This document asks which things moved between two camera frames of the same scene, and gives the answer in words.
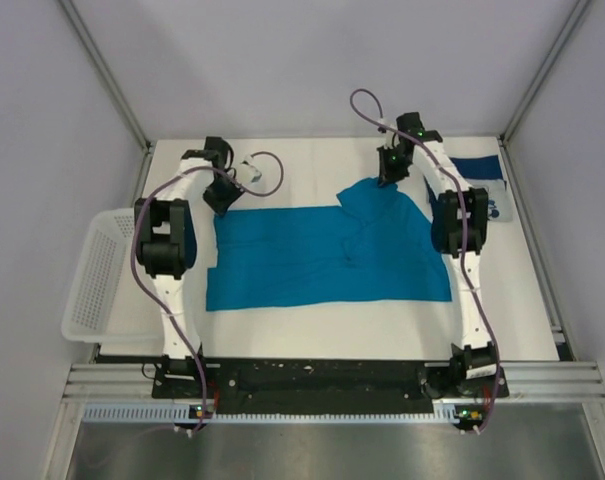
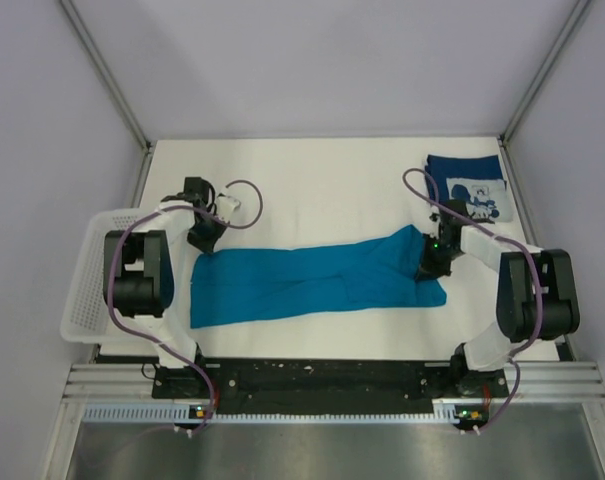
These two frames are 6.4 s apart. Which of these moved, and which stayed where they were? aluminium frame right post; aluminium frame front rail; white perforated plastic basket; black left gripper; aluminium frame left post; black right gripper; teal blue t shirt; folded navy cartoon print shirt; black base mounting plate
Moved: black left gripper; black right gripper; teal blue t shirt
Stayed: black base mounting plate; aluminium frame front rail; aluminium frame right post; white perforated plastic basket; aluminium frame left post; folded navy cartoon print shirt
